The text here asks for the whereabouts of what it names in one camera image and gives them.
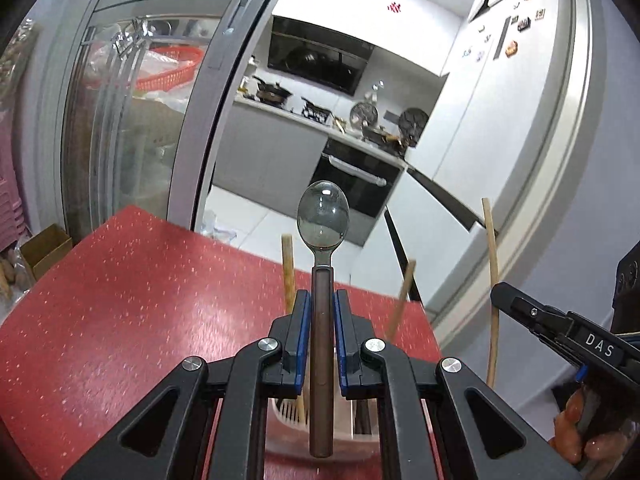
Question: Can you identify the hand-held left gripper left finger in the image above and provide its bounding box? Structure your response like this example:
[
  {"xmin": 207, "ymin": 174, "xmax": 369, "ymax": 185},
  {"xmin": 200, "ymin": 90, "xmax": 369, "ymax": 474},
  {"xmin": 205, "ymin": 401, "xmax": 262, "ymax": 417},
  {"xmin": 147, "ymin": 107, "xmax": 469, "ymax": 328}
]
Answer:
[{"xmin": 62, "ymin": 289, "xmax": 311, "ymax": 480}]

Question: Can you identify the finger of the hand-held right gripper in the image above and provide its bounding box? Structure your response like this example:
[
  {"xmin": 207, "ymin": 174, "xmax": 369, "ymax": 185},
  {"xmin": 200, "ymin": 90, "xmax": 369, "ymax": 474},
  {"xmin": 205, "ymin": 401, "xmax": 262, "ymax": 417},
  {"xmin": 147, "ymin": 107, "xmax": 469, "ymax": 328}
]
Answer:
[{"xmin": 491, "ymin": 282, "xmax": 577, "ymax": 342}]

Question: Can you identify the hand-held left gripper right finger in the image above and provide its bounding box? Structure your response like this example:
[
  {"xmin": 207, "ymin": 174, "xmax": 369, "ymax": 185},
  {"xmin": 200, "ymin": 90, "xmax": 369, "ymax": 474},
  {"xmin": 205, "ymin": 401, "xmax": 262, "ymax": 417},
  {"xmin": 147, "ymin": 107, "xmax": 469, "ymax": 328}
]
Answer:
[{"xmin": 334, "ymin": 289, "xmax": 583, "ymax": 480}]

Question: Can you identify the plain wooden chopstick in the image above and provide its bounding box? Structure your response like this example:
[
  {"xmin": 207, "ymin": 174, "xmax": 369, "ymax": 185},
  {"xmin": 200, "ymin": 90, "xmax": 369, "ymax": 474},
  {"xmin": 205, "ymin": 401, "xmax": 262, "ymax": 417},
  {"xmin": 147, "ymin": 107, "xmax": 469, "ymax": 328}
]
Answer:
[
  {"xmin": 481, "ymin": 198, "xmax": 501, "ymax": 388},
  {"xmin": 281, "ymin": 233, "xmax": 307, "ymax": 423},
  {"xmin": 384, "ymin": 259, "xmax": 417, "ymax": 342}
]

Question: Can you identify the beige and white utensil holder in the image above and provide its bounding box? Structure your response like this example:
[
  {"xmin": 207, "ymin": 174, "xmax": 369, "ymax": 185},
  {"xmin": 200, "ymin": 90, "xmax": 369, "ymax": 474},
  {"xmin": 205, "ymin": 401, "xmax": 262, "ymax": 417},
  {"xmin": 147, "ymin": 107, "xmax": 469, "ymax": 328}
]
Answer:
[{"xmin": 265, "ymin": 395, "xmax": 383, "ymax": 456}]

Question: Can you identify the metal spoon with brown handle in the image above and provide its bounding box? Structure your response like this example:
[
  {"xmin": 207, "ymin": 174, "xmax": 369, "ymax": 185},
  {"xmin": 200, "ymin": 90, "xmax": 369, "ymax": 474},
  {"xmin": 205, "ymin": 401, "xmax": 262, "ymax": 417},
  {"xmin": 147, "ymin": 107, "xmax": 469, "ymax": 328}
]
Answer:
[{"xmin": 296, "ymin": 180, "xmax": 351, "ymax": 459}]

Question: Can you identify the person's right hand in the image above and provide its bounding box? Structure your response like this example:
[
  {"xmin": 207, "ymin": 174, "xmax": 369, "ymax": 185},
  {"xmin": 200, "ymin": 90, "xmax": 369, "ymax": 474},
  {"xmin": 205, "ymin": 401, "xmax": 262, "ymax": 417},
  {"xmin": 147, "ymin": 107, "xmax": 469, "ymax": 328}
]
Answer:
[{"xmin": 549, "ymin": 389, "xmax": 633, "ymax": 467}]

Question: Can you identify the white plastic bag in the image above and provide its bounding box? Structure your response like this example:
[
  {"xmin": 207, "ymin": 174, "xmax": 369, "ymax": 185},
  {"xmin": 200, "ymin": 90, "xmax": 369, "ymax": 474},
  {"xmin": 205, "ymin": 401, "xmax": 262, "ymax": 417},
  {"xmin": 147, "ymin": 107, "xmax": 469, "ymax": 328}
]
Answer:
[{"xmin": 201, "ymin": 211, "xmax": 237, "ymax": 242}]

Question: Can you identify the black built-in oven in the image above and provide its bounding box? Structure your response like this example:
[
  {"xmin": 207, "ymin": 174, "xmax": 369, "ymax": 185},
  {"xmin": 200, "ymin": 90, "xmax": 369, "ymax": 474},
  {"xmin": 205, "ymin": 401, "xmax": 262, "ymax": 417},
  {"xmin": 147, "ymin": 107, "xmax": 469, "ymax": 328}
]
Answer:
[{"xmin": 307, "ymin": 137, "xmax": 406, "ymax": 248}]

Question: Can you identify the white kitchen counter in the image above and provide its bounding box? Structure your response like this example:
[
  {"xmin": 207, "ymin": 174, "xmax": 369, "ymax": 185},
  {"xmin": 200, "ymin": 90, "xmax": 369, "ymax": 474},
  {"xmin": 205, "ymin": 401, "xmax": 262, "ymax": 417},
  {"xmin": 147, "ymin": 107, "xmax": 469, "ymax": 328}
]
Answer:
[{"xmin": 234, "ymin": 95, "xmax": 408, "ymax": 171}]

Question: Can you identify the round dark lid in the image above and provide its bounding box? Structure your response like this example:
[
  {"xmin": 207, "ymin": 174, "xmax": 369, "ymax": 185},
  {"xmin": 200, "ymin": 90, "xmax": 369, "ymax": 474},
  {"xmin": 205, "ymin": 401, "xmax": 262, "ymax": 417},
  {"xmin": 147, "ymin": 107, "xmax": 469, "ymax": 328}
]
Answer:
[{"xmin": 398, "ymin": 108, "xmax": 430, "ymax": 137}]

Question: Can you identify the round metal lid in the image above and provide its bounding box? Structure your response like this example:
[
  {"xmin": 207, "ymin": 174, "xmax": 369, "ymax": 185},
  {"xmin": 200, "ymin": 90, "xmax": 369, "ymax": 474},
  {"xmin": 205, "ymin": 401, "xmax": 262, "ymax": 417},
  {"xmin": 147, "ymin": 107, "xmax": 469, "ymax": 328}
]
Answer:
[{"xmin": 350, "ymin": 101, "xmax": 377, "ymax": 129}]

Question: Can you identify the white refrigerator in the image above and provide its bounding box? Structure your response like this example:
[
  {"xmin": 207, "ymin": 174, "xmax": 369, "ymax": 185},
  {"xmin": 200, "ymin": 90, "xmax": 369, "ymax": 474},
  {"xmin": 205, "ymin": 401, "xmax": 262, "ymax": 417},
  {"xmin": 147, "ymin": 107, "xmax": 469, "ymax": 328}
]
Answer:
[{"xmin": 405, "ymin": 0, "xmax": 576, "ymax": 261}]

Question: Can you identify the black wok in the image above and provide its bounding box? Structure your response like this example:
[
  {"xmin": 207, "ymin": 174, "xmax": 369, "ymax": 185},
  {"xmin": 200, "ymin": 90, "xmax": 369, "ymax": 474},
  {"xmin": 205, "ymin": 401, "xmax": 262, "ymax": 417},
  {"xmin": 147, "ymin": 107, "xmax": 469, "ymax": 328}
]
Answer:
[{"xmin": 252, "ymin": 76, "xmax": 293, "ymax": 106}]

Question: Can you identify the cardboard box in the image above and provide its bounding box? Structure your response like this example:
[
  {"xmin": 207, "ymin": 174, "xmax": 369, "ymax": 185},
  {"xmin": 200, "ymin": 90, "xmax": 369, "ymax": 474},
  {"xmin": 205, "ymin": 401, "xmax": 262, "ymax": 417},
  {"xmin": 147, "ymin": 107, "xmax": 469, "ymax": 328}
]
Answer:
[{"xmin": 19, "ymin": 223, "xmax": 75, "ymax": 281}]

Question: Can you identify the glass sliding door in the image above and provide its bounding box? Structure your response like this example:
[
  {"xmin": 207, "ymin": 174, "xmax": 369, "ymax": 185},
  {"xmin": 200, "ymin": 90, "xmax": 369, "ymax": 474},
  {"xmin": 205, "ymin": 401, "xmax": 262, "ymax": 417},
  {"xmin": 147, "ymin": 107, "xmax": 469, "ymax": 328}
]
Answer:
[{"xmin": 62, "ymin": 0, "xmax": 296, "ymax": 241}]

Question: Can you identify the black range hood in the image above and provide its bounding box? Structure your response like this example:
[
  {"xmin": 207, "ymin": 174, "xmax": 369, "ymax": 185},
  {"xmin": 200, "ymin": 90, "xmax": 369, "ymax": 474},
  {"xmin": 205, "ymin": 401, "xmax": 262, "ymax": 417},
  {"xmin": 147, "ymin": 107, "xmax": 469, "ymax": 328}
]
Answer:
[{"xmin": 267, "ymin": 16, "xmax": 375, "ymax": 97}]

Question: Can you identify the red plastic basket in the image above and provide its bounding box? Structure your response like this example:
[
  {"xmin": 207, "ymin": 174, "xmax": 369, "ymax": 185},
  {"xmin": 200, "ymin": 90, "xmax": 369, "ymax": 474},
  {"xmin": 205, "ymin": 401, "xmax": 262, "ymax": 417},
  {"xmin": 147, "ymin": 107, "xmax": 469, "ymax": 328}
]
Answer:
[{"xmin": 132, "ymin": 46, "xmax": 206, "ymax": 95}]

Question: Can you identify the pink plastic stool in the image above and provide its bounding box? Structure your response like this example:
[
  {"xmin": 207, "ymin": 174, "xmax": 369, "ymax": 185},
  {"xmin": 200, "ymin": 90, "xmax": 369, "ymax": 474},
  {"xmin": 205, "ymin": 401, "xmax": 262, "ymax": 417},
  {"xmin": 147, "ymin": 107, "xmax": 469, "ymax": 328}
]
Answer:
[{"xmin": 0, "ymin": 105, "xmax": 27, "ymax": 248}]

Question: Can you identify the clear bag of nuts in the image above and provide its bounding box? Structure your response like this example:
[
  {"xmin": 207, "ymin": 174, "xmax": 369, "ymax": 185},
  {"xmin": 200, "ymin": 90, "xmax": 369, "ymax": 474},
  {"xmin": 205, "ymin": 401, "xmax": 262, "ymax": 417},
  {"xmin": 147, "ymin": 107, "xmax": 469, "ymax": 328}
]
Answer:
[{"xmin": 0, "ymin": 20, "xmax": 40, "ymax": 96}]

